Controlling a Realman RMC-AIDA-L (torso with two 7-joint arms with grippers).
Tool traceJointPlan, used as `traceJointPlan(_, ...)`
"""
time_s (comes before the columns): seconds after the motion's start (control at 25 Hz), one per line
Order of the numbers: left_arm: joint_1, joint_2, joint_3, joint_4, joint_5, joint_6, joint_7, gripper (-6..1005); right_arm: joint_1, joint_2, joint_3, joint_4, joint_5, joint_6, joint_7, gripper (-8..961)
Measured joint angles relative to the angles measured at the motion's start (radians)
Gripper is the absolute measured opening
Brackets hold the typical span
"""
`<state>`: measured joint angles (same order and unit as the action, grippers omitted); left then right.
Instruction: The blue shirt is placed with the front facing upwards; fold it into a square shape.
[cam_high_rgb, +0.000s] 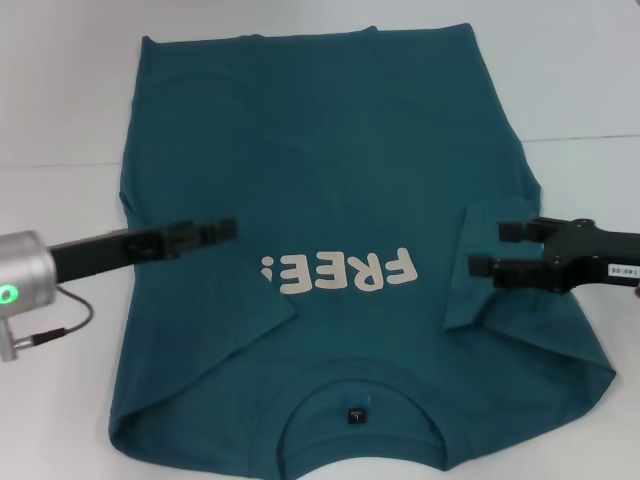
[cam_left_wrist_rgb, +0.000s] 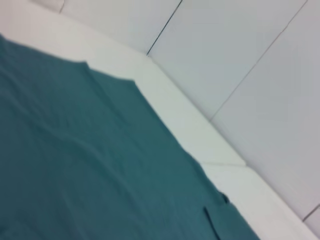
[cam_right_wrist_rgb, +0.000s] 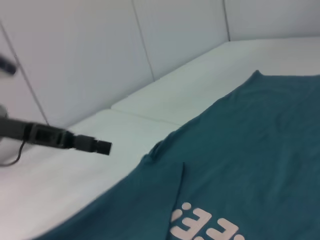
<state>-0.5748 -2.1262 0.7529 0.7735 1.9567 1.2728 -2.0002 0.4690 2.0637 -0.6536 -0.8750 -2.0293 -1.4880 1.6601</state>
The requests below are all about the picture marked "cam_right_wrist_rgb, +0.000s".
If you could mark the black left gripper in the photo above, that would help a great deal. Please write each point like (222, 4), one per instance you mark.
(15, 130)

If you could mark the blue shirt with FREE print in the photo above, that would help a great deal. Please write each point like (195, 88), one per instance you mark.
(237, 150)

